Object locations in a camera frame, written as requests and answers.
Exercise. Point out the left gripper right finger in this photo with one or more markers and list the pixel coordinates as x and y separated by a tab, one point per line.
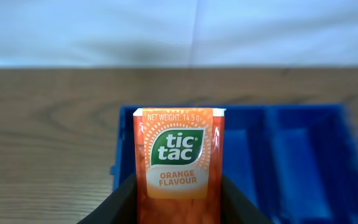
236	208

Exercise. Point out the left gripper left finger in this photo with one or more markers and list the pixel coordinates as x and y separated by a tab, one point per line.
121	205

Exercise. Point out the orange candy box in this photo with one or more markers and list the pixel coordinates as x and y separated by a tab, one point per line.
179	155

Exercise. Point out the blue tray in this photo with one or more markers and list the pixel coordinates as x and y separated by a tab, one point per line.
291	161

